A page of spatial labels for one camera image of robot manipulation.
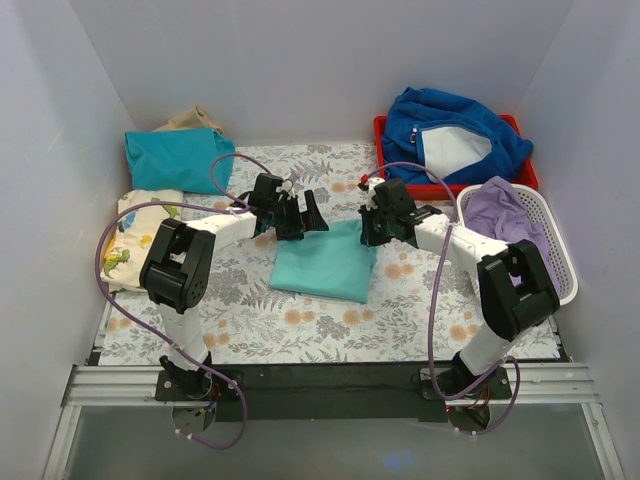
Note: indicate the aluminium frame rail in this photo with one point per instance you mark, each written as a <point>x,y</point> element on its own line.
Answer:
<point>541,383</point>

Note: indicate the floral patterned table mat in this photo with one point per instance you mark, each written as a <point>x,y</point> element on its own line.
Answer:
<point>418,306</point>

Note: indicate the beige folded garment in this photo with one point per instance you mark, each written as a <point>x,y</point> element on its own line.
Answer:
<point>193,118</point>

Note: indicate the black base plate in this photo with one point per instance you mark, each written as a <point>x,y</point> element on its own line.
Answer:
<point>327,391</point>

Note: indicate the mint green t shirt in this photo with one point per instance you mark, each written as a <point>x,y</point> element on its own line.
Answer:
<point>332,264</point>

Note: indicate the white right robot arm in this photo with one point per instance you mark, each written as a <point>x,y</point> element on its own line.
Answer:
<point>515,289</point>

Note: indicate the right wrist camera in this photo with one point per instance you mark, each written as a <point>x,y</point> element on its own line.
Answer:
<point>368,185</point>

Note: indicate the blue fleece jacket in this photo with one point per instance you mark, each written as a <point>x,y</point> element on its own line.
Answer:
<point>431,135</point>

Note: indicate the teal folded t shirt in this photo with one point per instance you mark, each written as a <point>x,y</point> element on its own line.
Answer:
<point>192,160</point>

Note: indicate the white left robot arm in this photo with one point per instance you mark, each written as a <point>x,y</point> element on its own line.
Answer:
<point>177,268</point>

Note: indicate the white perforated basket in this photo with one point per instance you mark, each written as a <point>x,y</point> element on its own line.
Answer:
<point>560,267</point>

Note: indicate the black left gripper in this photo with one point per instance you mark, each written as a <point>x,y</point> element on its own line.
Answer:
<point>295,218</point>

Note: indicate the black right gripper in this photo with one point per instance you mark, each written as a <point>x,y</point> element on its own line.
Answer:
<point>376,226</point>

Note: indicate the lavender purple t shirt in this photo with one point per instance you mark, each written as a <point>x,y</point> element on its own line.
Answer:
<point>496,211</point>

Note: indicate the dinosaur print folded garment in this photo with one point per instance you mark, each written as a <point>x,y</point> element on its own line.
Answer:
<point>128,249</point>

